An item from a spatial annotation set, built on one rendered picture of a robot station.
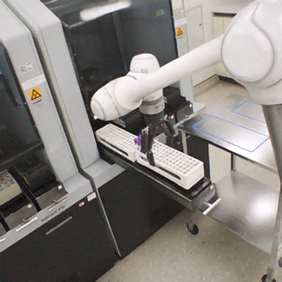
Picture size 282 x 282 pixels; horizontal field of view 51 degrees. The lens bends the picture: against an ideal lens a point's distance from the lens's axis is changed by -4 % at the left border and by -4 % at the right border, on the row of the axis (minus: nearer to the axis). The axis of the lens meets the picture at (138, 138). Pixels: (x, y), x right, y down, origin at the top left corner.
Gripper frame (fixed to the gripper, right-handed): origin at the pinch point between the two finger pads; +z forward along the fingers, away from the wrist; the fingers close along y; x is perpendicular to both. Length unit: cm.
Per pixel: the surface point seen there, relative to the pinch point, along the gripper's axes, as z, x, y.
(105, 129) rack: 1.9, 40.3, -0.4
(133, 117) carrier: 1.6, 36.8, 15.6
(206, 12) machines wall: -1, 149, 220
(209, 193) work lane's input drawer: 12.0, -21.4, 3.4
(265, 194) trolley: 61, -15, 60
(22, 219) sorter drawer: 13, 29, -56
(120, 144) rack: 2.3, 23.6, -3.6
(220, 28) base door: 19, 139, 229
